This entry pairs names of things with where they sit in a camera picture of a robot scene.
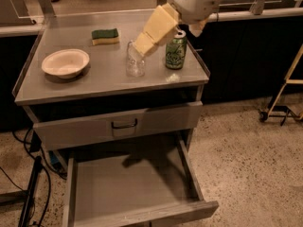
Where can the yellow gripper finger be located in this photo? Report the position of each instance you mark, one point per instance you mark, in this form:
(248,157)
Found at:
(197,29)
(159,29)

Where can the clear plastic water bottle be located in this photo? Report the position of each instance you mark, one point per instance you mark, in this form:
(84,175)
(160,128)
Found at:
(135,63)

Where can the grey metal drawer cabinet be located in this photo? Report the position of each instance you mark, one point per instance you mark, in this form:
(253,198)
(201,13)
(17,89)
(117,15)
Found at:
(103,86)

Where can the grey top drawer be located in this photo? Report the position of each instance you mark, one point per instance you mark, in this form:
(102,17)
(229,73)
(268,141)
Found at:
(81,131)

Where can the open grey middle drawer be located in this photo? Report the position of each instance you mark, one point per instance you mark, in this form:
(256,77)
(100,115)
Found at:
(140,182)

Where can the green soda can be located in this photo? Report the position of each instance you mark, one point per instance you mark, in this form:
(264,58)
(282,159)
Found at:
(176,51)

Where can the clear acrylic barrier panel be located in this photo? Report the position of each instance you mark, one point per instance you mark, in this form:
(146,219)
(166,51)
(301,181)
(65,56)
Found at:
(79,0)

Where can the green and yellow sponge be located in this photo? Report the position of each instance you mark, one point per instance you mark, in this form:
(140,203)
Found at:
(105,36)

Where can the white bowl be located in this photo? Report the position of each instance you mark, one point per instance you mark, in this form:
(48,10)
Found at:
(65,64)

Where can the black floor stand bar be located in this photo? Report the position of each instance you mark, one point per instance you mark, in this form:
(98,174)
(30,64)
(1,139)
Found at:
(25,214)

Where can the black drawer handle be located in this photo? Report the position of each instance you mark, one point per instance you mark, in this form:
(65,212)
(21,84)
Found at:
(123,125)

